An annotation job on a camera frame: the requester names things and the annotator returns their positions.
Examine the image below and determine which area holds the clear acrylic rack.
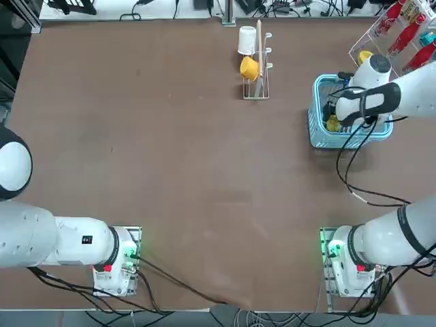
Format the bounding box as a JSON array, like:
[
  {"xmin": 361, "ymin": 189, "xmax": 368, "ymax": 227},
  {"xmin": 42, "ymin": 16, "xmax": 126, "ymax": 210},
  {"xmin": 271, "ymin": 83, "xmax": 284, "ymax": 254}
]
[{"xmin": 347, "ymin": 0, "xmax": 436, "ymax": 78}]

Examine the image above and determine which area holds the dark left arm cable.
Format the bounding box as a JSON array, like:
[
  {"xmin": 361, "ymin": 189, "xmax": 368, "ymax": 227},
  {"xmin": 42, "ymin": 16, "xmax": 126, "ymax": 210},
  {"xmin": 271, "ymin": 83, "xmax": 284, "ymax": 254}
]
[{"xmin": 134, "ymin": 255, "xmax": 230, "ymax": 305}]

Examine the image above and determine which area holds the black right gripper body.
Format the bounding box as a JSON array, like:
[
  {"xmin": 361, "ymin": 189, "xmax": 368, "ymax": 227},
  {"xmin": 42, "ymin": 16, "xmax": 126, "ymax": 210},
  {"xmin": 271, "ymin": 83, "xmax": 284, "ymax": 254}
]
[{"xmin": 322, "ymin": 101, "xmax": 339, "ymax": 120}]

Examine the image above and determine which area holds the teal snack packet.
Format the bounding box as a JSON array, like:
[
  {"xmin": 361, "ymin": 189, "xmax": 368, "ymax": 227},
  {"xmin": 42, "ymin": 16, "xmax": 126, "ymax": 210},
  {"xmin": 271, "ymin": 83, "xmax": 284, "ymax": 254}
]
[{"xmin": 418, "ymin": 31, "xmax": 436, "ymax": 48}]

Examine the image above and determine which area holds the yellow cup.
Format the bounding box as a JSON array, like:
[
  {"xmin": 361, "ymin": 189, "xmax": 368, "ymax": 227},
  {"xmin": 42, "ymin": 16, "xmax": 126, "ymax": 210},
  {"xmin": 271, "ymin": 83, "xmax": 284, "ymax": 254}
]
[{"xmin": 239, "ymin": 56, "xmax": 260, "ymax": 82}]

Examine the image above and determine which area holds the white cracker box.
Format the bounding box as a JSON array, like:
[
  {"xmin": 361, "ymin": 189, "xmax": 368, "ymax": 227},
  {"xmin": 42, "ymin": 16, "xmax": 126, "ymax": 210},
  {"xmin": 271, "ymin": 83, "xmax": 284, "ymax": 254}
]
[{"xmin": 396, "ymin": 0, "xmax": 425, "ymax": 21}]

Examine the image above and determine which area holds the white wire cup rack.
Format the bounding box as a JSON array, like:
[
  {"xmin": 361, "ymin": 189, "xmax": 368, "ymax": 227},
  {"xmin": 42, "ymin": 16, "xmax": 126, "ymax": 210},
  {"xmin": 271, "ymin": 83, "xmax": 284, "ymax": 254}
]
[{"xmin": 242, "ymin": 19, "xmax": 274, "ymax": 101}]

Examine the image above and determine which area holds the aluminium side rail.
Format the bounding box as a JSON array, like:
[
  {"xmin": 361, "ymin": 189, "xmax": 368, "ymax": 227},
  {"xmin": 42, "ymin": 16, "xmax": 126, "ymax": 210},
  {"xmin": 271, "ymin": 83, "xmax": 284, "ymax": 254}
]
[{"xmin": 0, "ymin": 0, "xmax": 42, "ymax": 35}]

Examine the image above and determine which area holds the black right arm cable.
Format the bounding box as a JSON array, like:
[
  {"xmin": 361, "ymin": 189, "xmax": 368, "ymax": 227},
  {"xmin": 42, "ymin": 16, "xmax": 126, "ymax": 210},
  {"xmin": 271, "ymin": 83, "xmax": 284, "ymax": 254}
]
[{"xmin": 336, "ymin": 115, "xmax": 411, "ymax": 208}]

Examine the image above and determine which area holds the black stand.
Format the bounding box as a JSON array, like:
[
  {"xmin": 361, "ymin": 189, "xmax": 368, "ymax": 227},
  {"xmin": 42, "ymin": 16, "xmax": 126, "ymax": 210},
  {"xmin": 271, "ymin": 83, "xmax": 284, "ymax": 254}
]
[{"xmin": 46, "ymin": 0, "xmax": 98, "ymax": 16}]

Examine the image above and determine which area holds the blue plastic basket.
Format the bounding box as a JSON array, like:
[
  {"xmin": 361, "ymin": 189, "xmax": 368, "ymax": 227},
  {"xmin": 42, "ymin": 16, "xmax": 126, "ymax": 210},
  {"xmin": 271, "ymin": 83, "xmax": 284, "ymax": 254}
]
[{"xmin": 307, "ymin": 74, "xmax": 394, "ymax": 150}]

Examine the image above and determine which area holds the white cup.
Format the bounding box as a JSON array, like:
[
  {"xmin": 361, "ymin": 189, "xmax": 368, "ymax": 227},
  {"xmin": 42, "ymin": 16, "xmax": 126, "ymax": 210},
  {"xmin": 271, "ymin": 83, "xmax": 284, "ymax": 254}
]
[{"xmin": 237, "ymin": 26, "xmax": 258, "ymax": 55}]

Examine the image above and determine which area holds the aluminium frame post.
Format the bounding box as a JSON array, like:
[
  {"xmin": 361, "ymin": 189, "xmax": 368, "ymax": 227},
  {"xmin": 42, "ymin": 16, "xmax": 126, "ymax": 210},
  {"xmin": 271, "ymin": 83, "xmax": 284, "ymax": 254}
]
[{"xmin": 221, "ymin": 0, "xmax": 237, "ymax": 27}]

